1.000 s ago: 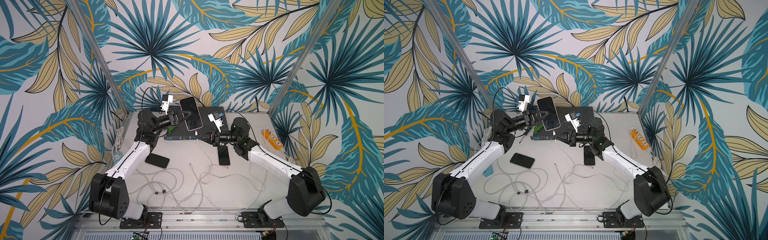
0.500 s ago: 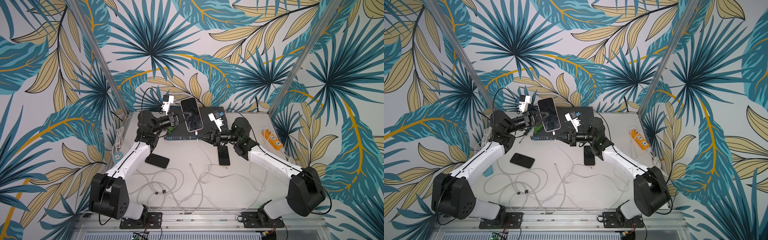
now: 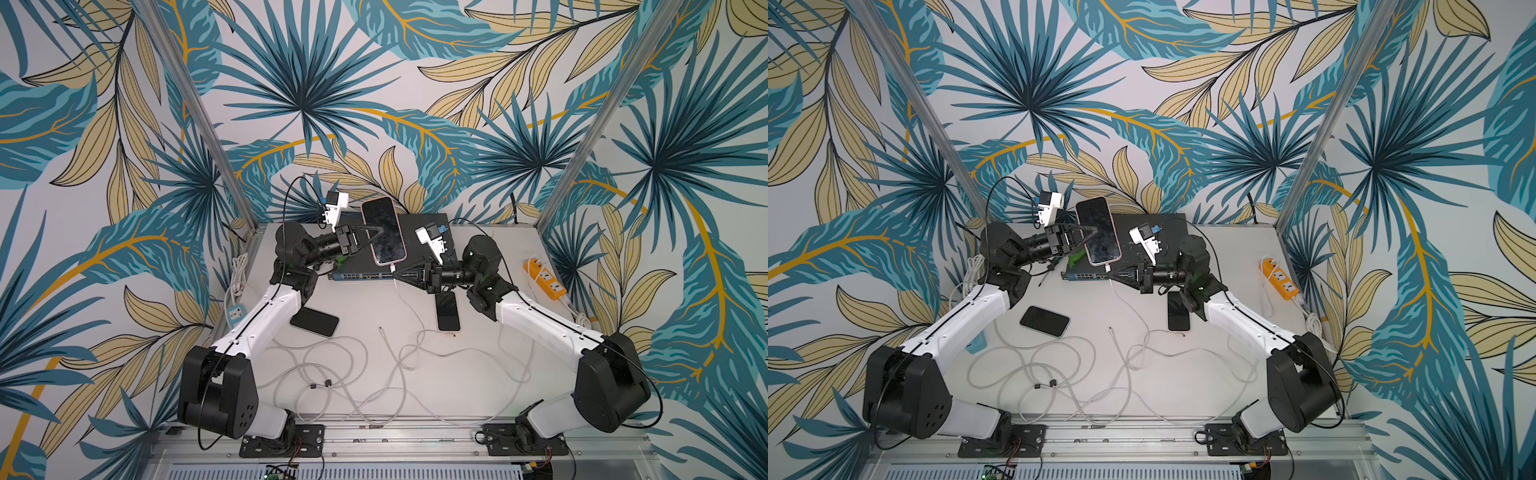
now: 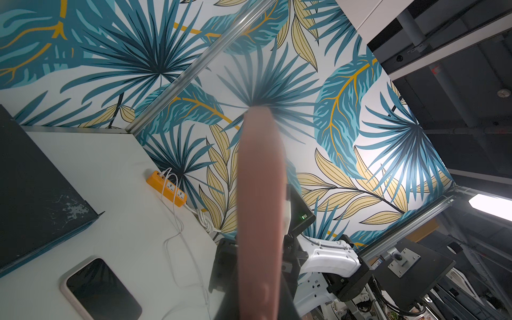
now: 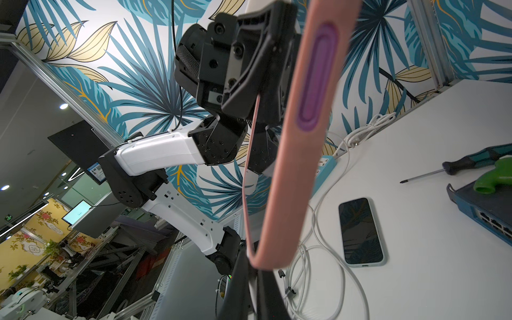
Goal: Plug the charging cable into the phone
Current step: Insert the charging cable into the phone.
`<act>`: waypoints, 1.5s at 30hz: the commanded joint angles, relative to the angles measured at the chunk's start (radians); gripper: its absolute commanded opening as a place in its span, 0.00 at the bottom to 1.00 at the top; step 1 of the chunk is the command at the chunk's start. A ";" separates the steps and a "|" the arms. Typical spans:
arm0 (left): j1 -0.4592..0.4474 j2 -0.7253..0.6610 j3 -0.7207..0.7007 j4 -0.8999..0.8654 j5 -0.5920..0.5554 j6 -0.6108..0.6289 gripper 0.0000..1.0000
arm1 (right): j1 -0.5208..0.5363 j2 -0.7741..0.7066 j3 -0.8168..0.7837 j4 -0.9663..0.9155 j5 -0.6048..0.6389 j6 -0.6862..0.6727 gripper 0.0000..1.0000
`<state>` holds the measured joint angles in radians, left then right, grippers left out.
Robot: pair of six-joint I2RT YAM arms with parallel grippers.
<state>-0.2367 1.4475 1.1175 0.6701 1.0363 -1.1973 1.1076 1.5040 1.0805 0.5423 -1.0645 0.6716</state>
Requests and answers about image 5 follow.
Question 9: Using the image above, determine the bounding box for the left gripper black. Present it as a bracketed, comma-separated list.
[174, 1, 301, 120]

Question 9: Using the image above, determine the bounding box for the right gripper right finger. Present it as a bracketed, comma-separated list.
[256, 270, 291, 320]

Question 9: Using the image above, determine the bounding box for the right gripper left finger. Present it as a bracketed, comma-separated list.
[216, 243, 250, 320]

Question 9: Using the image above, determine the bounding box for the phone with pink case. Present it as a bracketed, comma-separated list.
[242, 1, 362, 271]

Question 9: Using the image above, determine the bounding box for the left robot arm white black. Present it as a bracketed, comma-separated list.
[99, 1, 301, 275]

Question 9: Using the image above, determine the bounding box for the phone with light blue case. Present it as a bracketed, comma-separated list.
[338, 197, 386, 267]

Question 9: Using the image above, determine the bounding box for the light blue power strip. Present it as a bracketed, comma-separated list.
[311, 155, 337, 196]

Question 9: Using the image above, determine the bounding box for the green plastic hammer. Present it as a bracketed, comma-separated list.
[473, 157, 511, 195]

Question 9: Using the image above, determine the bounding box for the white charging cable left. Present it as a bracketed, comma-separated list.
[279, 139, 371, 320]

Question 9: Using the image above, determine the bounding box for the white coiled power cord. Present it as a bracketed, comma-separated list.
[331, 111, 397, 157]

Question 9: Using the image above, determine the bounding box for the grey network switch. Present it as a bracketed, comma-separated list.
[446, 182, 511, 245]

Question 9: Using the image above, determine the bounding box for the green handled screwdriver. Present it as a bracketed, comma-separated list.
[400, 143, 511, 184]

